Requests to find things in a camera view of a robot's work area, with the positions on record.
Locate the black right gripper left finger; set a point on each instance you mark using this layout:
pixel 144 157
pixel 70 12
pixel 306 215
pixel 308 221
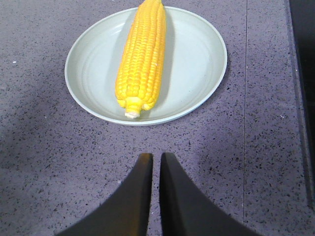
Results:
pixel 126 211

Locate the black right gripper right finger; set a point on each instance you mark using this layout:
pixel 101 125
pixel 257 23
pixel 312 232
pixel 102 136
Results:
pixel 186 211

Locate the corn cob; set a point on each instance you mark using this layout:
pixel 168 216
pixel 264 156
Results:
pixel 138 82

